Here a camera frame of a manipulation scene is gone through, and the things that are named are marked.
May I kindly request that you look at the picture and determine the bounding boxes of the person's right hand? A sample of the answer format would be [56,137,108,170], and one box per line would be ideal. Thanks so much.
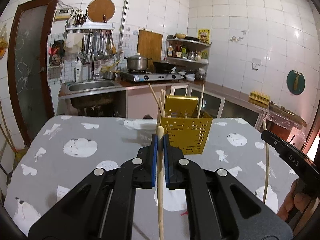
[276,179,313,222]

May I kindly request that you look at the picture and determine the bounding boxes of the yellow wall poster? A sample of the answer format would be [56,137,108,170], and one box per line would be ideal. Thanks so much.
[197,29,211,44]

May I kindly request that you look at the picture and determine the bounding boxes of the round wooden cutting board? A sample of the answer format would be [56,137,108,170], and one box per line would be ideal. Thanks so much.
[86,0,116,23]

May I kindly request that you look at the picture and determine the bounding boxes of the white soap bottle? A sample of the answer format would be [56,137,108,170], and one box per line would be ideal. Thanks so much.
[74,57,83,83]

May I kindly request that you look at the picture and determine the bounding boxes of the brown framed glass door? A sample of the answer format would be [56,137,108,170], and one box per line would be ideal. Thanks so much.
[7,0,60,147]

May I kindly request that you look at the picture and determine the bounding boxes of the steel gas stove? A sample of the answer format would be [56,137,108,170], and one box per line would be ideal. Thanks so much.
[120,70,184,83]

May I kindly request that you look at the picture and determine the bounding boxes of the hanging metal kitchen utensils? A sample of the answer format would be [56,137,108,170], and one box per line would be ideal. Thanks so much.
[84,30,118,62]

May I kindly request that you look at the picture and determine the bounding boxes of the chrome faucet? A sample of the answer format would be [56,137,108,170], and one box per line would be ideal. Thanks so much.
[89,47,99,81]

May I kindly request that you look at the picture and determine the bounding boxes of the yellow perforated utensil holder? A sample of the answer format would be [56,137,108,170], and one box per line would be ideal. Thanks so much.
[157,94,213,155]

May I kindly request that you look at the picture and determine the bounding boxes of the white hanging cloth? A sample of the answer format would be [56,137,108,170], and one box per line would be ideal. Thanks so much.
[64,32,84,53]

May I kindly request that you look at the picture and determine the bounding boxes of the red and black bag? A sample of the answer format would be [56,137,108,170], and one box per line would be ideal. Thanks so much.
[49,40,66,68]

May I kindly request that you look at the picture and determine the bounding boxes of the grey wall pipe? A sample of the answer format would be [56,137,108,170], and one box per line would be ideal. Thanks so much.
[119,0,133,53]

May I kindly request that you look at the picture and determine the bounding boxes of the corner shelf with bottles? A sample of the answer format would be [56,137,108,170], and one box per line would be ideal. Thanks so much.
[165,38,212,67]

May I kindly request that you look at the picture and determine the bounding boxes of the black wok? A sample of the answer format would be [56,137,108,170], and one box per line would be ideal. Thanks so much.
[152,60,187,72]

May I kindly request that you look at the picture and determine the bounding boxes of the rectangular wooden cutting board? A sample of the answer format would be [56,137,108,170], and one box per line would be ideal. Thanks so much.
[137,29,163,63]

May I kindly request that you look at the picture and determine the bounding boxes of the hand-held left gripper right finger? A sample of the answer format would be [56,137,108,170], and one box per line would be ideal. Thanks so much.
[162,134,294,240]

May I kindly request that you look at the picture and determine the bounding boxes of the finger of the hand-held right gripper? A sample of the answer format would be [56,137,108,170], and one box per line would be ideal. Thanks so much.
[261,129,320,184]

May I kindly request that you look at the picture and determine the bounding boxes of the pink plastic sheet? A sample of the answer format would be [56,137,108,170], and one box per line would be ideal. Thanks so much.
[265,110,307,143]

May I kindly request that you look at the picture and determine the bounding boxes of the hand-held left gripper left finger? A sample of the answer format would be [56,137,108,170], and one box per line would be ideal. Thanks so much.
[27,134,159,240]

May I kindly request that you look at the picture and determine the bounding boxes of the white bowls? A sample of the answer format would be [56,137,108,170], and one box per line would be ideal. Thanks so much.
[185,71,207,82]

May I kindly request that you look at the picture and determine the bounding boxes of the grey printed tablecloth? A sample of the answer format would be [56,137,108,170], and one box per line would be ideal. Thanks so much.
[4,115,300,240]

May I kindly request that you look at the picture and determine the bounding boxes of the steel cooking pot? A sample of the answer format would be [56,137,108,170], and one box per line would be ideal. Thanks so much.
[124,52,153,71]

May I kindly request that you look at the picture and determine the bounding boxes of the steel sink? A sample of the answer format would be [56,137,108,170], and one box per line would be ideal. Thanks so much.
[58,79,123,100]

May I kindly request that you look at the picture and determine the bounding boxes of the white wall utensil rack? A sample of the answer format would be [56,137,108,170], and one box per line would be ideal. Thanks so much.
[65,22,115,34]

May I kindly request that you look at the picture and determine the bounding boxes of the yellow egg tray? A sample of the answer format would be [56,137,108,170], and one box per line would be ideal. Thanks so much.
[249,91,272,105]

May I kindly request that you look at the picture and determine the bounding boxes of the yellow hanging bag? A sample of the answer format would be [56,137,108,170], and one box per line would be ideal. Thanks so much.
[0,25,8,57]

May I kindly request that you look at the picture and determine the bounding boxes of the green round board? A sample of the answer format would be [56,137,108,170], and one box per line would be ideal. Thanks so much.
[286,69,306,95]

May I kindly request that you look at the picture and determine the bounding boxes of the thick wooden chopping board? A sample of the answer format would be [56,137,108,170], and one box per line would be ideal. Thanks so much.
[269,104,308,128]

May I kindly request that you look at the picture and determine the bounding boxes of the kitchen counter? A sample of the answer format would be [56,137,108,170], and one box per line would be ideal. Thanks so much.
[121,79,270,110]

